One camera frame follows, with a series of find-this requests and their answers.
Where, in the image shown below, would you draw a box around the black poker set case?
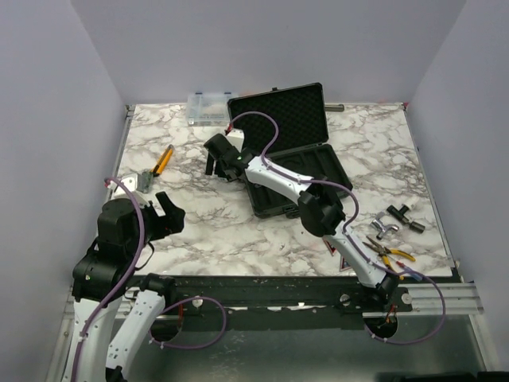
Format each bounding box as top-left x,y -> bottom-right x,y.
227,83 -> 353,219

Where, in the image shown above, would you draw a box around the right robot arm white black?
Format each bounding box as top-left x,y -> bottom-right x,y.
204,134 -> 399,312

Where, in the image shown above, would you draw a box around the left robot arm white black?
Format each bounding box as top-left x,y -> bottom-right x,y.
62,192 -> 185,381

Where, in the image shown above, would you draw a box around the green blue poker chip stack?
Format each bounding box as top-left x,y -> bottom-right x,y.
137,171 -> 153,193

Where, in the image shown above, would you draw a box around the clear plastic organizer box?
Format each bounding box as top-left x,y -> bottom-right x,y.
186,92 -> 239,126

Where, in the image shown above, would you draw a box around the dark metal cylinder rod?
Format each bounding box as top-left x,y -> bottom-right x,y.
324,103 -> 345,112

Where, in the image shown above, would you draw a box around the upper triangular red black card box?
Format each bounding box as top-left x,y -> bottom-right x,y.
324,240 -> 336,255

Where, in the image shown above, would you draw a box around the triangular red black card box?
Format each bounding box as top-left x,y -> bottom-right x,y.
340,257 -> 351,272
324,240 -> 336,255

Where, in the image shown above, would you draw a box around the lower triangular red black card box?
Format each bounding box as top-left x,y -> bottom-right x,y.
340,257 -> 351,272

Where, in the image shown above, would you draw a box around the black T-shaped pipe fitting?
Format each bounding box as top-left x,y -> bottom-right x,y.
386,197 -> 425,234

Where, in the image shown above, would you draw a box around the small red blue screwdriver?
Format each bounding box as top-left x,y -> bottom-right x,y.
396,261 -> 423,282

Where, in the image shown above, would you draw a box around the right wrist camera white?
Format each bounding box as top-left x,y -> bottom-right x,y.
224,128 -> 244,152

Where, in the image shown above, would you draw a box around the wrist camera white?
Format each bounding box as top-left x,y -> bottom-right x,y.
105,173 -> 149,208
224,128 -> 244,152

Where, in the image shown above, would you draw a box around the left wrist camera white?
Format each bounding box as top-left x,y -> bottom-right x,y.
105,173 -> 149,208

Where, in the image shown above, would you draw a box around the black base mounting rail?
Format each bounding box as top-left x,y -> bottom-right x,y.
119,273 -> 414,332

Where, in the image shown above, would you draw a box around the yellow handled pliers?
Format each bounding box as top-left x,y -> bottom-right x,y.
364,236 -> 416,267

